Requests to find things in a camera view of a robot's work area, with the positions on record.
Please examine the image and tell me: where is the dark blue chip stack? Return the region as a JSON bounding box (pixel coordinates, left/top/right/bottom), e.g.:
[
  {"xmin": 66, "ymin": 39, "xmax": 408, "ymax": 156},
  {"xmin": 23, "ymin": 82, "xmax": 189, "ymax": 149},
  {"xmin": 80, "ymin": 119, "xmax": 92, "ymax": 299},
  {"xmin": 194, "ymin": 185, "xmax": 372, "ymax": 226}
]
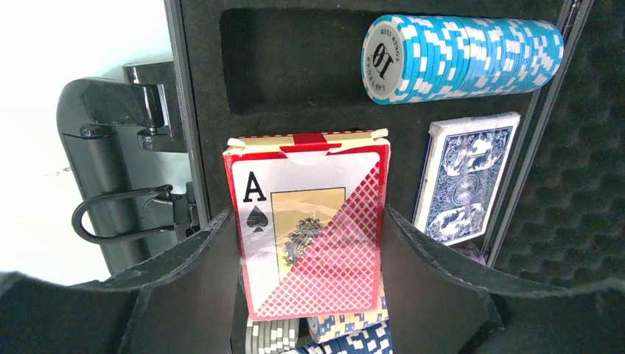
[{"xmin": 285, "ymin": 321, "xmax": 394, "ymax": 354}]

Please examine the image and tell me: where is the orange white chip stack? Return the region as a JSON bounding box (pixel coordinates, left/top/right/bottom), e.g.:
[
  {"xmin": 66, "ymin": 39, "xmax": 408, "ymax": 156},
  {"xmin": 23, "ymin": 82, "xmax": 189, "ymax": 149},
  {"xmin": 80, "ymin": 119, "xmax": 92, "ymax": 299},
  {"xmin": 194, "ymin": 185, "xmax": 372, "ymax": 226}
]
[{"xmin": 307, "ymin": 280, "xmax": 388, "ymax": 344}]

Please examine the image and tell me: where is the blue playing card deck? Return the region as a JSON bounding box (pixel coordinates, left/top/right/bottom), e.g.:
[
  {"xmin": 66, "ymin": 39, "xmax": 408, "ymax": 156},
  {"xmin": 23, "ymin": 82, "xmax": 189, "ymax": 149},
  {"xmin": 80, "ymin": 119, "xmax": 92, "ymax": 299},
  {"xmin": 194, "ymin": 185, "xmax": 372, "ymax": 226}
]
[{"xmin": 413, "ymin": 111, "xmax": 521, "ymax": 246}]

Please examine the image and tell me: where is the black poker set case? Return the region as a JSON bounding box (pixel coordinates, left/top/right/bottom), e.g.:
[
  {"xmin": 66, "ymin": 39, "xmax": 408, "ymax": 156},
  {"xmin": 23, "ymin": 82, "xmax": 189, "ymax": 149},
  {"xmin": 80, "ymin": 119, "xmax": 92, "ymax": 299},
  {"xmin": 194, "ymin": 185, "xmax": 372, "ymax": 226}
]
[{"xmin": 57, "ymin": 1, "xmax": 624, "ymax": 287}]

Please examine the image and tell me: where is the light blue chip stack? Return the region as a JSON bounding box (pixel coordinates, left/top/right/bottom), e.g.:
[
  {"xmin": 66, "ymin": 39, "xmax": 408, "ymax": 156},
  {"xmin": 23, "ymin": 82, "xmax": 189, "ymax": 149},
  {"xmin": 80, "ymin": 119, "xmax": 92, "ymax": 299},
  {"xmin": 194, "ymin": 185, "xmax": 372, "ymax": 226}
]
[{"xmin": 360, "ymin": 14, "xmax": 565, "ymax": 105}]

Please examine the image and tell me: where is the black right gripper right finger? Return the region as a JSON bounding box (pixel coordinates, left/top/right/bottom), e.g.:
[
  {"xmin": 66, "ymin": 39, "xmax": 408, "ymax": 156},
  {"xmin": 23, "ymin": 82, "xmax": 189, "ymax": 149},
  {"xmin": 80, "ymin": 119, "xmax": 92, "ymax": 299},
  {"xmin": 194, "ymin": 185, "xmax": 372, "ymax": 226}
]
[{"xmin": 382, "ymin": 207, "xmax": 624, "ymax": 353}]

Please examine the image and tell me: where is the purple chip stack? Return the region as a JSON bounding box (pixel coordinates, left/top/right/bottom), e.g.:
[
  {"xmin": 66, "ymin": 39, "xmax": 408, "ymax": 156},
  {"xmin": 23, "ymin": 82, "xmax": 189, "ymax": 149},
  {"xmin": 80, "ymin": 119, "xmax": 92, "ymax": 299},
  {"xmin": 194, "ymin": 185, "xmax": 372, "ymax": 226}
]
[{"xmin": 451, "ymin": 243, "xmax": 486, "ymax": 266}]

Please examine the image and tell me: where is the red playing card deck box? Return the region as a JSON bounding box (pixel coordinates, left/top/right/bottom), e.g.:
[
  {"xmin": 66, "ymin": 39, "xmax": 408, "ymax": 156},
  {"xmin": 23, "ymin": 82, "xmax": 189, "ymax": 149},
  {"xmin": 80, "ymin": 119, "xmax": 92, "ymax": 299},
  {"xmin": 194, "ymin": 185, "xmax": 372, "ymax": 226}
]
[{"xmin": 223, "ymin": 128, "xmax": 391, "ymax": 320}]

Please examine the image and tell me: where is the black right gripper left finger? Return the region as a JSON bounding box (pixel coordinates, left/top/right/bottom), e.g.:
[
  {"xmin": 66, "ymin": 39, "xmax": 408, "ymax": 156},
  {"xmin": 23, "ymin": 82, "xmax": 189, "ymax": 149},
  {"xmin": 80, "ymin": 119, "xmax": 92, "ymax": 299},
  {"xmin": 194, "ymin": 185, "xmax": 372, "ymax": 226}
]
[{"xmin": 1, "ymin": 209, "xmax": 240, "ymax": 353}]

